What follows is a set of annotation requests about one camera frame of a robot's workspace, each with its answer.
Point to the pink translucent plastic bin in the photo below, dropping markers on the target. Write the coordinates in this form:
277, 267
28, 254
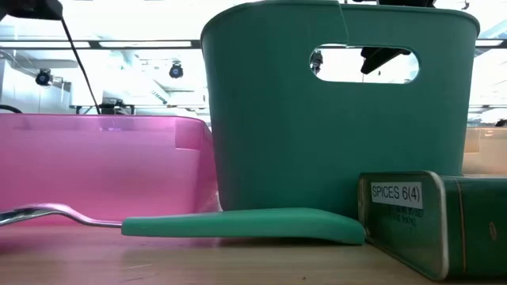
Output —
99, 170

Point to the green rectangular spice tin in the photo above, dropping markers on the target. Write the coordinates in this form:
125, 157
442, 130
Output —
408, 237

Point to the long ceiling light rail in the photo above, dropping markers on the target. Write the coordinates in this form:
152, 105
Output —
95, 44

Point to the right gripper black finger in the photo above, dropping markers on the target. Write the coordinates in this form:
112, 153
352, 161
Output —
376, 55

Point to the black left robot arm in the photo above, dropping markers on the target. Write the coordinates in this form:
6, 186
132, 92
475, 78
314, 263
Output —
31, 8

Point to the orange translucent plastic bin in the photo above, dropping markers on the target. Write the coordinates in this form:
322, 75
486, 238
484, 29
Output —
485, 154

